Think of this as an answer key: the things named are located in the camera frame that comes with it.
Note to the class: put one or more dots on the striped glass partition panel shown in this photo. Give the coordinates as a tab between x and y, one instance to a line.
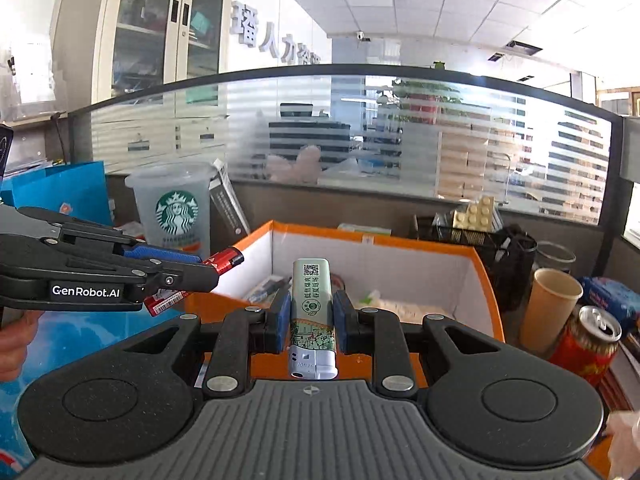
350	110

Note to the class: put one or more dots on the white plastic bag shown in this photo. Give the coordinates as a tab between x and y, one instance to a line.
625	445

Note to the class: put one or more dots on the red cylindrical stick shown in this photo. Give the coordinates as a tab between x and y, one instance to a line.
227	262

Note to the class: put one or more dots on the metal bowl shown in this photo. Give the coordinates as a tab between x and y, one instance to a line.
555	255

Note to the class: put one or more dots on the person's left hand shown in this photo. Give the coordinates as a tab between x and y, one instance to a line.
15	345

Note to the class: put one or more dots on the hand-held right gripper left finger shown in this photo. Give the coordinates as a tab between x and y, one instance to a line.
282	320

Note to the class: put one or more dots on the white security camera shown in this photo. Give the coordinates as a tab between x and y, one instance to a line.
361	36

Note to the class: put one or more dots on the black bag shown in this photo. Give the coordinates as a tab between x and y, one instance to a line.
515	265

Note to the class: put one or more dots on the beige glass-door cabinet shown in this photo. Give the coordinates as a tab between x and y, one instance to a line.
145	35

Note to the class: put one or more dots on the brown paper cup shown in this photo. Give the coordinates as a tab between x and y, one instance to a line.
550	310

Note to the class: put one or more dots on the frosted plastic cup green logo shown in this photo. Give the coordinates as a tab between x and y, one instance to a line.
170	190

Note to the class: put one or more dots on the blue paper bag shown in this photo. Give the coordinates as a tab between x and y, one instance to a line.
60	185

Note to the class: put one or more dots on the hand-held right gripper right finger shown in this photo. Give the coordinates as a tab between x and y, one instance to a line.
342	320

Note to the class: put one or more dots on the pink plush toy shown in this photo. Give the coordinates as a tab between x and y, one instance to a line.
300	162

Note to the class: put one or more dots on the white wall sign letters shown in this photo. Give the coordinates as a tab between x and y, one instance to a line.
270	35

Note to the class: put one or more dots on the orange cardboard box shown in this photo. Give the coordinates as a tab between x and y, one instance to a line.
425	270

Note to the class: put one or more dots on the red drink can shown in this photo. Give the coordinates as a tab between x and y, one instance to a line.
585	355

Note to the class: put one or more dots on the yellow toy brick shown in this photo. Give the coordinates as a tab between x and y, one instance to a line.
472	215

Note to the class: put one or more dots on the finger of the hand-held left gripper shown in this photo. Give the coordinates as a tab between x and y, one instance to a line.
190	277
160	255

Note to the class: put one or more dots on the green and white carton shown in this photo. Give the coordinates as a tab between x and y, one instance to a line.
365	230

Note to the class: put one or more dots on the green printed lighter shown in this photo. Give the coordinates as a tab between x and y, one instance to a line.
310	310

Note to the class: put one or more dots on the clear plastic container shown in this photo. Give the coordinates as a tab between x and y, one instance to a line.
30	85

